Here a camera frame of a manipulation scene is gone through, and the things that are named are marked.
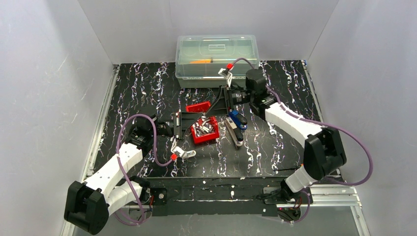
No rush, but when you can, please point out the red plastic bin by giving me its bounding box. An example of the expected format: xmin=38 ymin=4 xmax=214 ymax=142
xmin=185 ymin=101 xmax=219 ymax=145

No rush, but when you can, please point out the blue stapler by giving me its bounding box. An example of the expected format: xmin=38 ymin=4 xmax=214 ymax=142
xmin=229 ymin=110 xmax=247 ymax=130

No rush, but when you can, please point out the black silver stapler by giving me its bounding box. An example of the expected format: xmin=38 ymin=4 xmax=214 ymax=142
xmin=225 ymin=117 xmax=244 ymax=147

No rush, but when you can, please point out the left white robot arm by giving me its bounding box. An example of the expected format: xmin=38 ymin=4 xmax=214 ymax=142
xmin=64 ymin=139 xmax=148 ymax=235

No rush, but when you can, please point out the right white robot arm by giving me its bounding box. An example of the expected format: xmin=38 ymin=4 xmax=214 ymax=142
xmin=206 ymin=68 xmax=347 ymax=197

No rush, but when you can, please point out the pile of staple strips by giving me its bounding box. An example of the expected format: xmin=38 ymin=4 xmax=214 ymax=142
xmin=192 ymin=118 xmax=215 ymax=137

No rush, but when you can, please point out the orange tool inside box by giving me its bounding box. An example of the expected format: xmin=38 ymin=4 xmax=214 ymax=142
xmin=190 ymin=59 xmax=213 ymax=64

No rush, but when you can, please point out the clear plastic storage box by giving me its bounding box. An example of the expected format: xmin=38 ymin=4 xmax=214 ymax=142
xmin=175 ymin=34 xmax=260 ymax=89

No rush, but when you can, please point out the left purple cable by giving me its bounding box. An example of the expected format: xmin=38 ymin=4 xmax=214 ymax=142
xmin=112 ymin=114 xmax=178 ymax=227

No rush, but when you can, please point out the purple cable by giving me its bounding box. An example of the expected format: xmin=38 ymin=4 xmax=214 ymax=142
xmin=112 ymin=114 xmax=178 ymax=227
xmin=229 ymin=58 xmax=374 ymax=225

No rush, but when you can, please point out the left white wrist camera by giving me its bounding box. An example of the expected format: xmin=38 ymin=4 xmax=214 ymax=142
xmin=170 ymin=137 xmax=185 ymax=161

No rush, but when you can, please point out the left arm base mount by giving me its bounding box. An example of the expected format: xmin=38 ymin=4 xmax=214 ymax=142
xmin=137 ymin=187 xmax=168 ymax=207

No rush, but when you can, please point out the orange handled screwdriver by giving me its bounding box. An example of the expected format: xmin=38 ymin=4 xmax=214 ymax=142
xmin=273 ymin=164 xmax=303 ymax=172

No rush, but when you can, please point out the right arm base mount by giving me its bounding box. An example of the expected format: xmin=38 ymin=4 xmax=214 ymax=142
xmin=254 ymin=186 xmax=313 ymax=208

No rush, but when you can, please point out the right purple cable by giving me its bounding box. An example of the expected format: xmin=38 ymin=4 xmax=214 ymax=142
xmin=229 ymin=58 xmax=374 ymax=225

